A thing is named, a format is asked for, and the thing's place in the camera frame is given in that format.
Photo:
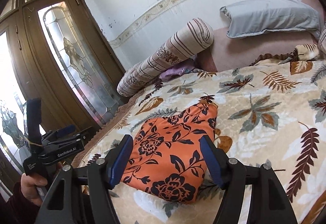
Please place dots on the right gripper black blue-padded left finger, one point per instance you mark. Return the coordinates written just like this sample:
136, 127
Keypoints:
81, 195

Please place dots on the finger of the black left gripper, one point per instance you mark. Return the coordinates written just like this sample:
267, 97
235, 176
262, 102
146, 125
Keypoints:
75, 139

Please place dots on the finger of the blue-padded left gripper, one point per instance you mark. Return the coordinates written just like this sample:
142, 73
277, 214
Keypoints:
62, 132

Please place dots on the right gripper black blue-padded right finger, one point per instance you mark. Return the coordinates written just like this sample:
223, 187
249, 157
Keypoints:
268, 203

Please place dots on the orange black floral garment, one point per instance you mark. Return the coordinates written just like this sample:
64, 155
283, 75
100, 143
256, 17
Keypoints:
166, 160

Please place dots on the person's left hand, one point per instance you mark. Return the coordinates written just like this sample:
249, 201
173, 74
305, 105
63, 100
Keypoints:
29, 184

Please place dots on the brown stained-glass door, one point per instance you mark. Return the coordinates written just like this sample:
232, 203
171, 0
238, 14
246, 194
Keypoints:
54, 50

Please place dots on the cream leaf-pattern blanket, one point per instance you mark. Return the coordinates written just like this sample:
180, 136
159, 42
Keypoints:
272, 112

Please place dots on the purple cloth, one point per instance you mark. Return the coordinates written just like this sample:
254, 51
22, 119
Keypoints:
177, 70

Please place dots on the pink bed sheet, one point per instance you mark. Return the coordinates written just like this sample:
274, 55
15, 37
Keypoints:
228, 54

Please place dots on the striped floral flat pillow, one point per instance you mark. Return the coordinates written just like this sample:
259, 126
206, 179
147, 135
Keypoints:
322, 40

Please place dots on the striped floral bolster pillow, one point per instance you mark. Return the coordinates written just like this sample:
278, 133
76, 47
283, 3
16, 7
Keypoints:
194, 38

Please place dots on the grey pillow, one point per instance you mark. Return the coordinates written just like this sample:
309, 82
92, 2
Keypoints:
257, 17

